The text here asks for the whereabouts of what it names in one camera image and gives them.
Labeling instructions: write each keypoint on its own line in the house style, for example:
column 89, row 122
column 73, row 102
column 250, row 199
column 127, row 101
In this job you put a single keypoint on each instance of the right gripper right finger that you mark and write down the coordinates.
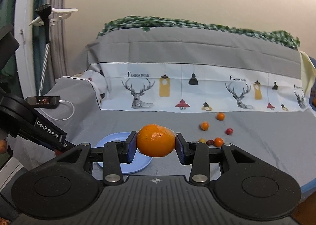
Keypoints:
column 200, row 156

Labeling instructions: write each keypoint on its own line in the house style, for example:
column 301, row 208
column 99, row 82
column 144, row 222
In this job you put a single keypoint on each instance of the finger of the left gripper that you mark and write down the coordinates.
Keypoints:
column 68, row 146

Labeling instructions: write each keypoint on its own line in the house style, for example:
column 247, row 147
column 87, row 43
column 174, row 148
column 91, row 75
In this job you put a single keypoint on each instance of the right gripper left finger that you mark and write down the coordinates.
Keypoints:
column 75, row 164

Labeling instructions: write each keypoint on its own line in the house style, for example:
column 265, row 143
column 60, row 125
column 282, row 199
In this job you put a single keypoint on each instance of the dark red date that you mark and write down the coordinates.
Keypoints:
column 210, row 142

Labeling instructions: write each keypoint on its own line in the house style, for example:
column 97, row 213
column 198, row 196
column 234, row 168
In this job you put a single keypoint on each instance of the small orange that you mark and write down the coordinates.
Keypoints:
column 218, row 142

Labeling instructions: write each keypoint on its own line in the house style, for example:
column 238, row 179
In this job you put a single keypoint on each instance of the small orange fruit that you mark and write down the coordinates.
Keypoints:
column 204, row 126

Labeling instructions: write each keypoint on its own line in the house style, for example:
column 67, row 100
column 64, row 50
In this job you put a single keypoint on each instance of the large orange tangerine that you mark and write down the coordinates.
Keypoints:
column 155, row 141

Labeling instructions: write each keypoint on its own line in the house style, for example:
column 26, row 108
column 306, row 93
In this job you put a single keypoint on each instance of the small orange kumquat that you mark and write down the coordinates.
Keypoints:
column 220, row 116

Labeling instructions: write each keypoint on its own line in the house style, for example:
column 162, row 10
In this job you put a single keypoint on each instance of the person's left hand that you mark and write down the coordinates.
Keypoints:
column 3, row 143

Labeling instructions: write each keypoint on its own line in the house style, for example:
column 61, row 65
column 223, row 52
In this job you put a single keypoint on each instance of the black smartphone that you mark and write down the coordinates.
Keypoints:
column 44, row 102

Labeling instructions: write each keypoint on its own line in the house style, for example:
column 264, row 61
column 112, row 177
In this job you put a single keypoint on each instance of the small red fruit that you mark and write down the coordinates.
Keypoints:
column 229, row 131

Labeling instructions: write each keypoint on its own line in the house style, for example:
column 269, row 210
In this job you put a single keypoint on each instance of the grey printed sofa cover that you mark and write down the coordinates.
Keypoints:
column 180, row 77

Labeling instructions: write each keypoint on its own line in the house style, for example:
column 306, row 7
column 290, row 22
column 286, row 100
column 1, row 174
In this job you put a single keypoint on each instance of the black phone stand pole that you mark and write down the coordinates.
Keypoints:
column 44, row 11

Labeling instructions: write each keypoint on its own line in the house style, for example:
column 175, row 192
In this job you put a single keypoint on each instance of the cream cloth at sofa end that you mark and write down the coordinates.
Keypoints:
column 308, row 72

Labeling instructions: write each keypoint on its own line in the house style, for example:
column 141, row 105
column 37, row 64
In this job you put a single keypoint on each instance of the green checkered blanket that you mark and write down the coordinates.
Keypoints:
column 280, row 37

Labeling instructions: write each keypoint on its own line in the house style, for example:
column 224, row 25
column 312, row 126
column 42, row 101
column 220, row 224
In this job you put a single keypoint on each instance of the white wall hook rack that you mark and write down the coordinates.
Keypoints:
column 57, row 14

